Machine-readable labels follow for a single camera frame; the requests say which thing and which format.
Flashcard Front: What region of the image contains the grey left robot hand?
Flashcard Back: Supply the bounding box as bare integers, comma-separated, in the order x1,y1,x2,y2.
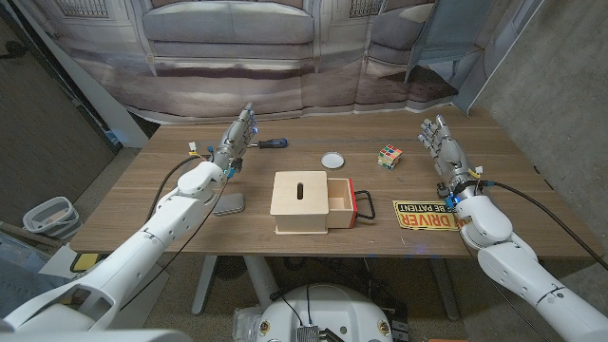
212,103,260,177

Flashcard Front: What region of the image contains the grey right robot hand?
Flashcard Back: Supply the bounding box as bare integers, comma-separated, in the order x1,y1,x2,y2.
416,113,484,201

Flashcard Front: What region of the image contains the yellow bumper sticker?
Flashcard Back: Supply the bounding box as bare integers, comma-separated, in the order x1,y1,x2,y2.
392,199,469,233

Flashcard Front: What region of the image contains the rubik's cube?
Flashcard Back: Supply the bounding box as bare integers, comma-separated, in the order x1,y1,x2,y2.
377,143,403,171

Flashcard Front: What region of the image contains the flat grey tin can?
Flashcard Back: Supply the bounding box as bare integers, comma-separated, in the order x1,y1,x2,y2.
212,192,246,218

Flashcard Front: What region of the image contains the white jar lid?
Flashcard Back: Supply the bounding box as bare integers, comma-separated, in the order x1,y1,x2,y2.
320,151,346,170

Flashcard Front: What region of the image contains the wooden drawer red front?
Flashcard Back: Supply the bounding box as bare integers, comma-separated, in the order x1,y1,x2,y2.
326,178,377,230

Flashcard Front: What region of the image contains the blue black screwdriver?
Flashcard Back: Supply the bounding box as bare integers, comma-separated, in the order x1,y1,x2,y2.
249,137,289,150

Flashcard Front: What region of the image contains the printed room backdrop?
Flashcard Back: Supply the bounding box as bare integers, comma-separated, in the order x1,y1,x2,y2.
13,0,545,125

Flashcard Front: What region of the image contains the wooden box with slot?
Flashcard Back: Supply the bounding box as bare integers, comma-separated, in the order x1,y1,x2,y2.
269,170,331,236

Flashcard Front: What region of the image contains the black round fan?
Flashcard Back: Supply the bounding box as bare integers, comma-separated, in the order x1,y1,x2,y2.
213,256,246,281

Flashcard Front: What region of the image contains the table leg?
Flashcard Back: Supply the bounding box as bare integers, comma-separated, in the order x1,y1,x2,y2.
241,256,281,310
429,258,461,322
191,256,219,316

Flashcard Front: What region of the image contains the clear plastic container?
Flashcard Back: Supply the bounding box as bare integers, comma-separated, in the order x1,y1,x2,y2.
231,306,265,342

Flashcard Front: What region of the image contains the yellow black floor pad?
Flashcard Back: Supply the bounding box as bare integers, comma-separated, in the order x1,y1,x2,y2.
69,252,104,275

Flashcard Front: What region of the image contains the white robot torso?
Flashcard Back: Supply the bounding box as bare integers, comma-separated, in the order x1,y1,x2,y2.
256,283,394,342

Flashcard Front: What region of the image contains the grey plastic basket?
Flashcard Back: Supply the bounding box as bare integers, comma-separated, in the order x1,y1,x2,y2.
22,196,83,241

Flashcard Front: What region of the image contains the clear storage bin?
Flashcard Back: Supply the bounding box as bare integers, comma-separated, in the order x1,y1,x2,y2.
0,232,44,275

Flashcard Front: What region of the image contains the person in jeans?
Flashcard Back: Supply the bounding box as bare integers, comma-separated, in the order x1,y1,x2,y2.
0,268,96,318

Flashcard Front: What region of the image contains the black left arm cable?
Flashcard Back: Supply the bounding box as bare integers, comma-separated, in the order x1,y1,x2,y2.
146,154,215,222

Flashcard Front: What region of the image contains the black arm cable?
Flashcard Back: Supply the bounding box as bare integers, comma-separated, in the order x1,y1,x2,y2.
474,180,608,272
146,154,215,222

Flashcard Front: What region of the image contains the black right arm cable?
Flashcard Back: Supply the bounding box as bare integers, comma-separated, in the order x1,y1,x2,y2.
474,180,608,272

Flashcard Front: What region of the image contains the white slanted post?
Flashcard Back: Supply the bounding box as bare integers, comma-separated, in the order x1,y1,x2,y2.
11,0,149,149

